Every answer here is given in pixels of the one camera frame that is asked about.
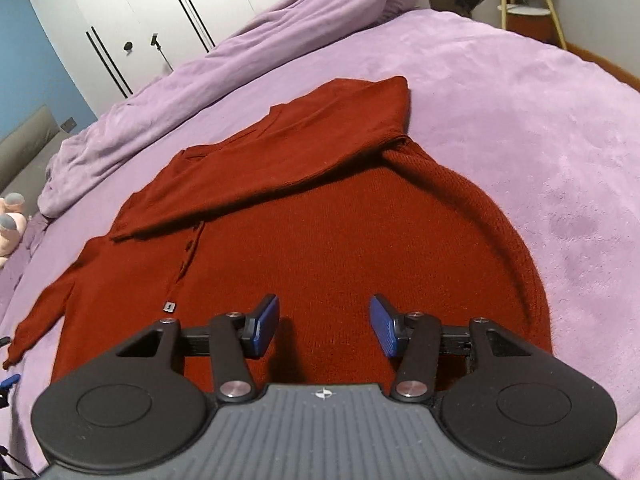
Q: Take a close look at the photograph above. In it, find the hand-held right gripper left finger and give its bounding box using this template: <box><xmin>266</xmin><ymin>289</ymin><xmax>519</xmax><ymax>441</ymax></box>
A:
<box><xmin>116</xmin><ymin>294</ymin><xmax>279</xmax><ymax>404</ymax></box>

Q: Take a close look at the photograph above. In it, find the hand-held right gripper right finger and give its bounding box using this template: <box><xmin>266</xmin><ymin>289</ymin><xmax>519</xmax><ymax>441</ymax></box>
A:
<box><xmin>368</xmin><ymin>294</ymin><xmax>551</xmax><ymax>404</ymax></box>

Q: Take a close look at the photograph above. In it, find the red knit sweater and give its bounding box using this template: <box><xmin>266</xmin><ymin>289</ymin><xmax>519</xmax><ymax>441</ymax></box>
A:
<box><xmin>2</xmin><ymin>76</ymin><xmax>552</xmax><ymax>396</ymax></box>

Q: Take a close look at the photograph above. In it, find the pink plush toy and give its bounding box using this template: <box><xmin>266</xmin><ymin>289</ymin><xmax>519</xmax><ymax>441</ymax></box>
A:
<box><xmin>0</xmin><ymin>192</ymin><xmax>32</xmax><ymax>267</ymax></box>

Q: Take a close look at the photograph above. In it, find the purple fleece bed blanket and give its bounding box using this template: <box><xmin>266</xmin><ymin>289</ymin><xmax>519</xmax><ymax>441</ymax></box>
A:
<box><xmin>0</xmin><ymin>7</ymin><xmax>640</xmax><ymax>480</ymax></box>

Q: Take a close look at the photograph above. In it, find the grey padded headboard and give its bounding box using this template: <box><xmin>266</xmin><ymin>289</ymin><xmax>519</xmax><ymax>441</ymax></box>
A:
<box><xmin>0</xmin><ymin>105</ymin><xmax>97</xmax><ymax>211</ymax></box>

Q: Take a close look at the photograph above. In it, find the purple rolled duvet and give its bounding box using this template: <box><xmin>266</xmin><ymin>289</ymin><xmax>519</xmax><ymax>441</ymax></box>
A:
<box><xmin>37</xmin><ymin>0</ymin><xmax>419</xmax><ymax>219</ymax></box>

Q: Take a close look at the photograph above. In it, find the brown stool with white top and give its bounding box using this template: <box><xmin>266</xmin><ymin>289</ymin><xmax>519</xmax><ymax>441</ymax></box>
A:
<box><xmin>506</xmin><ymin>3</ymin><xmax>555</xmax><ymax>44</ymax></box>

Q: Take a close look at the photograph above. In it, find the white wardrobe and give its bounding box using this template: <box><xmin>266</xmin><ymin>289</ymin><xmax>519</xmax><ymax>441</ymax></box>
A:
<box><xmin>24</xmin><ymin>0</ymin><xmax>323</xmax><ymax>122</ymax></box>

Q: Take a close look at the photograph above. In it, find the yellow-legged side table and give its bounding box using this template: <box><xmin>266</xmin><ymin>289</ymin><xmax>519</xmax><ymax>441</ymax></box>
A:
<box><xmin>497</xmin><ymin>0</ymin><xmax>569</xmax><ymax>51</ymax></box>

